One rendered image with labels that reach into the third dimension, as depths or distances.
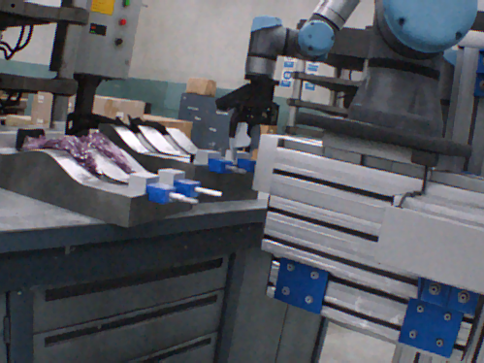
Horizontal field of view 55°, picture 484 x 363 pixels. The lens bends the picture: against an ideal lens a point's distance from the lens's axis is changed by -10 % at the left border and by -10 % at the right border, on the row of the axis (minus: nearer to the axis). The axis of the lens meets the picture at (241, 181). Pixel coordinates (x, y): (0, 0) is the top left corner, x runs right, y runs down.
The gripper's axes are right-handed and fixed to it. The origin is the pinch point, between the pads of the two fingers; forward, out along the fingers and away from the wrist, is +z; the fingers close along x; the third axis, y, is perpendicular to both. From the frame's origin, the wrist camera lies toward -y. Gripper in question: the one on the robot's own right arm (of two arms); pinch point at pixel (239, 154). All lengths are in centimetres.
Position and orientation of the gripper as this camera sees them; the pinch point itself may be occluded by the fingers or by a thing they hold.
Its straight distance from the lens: 128.9
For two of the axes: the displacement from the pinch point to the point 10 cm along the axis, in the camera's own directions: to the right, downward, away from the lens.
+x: 6.0, -0.2, 8.0
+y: 7.8, 2.1, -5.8
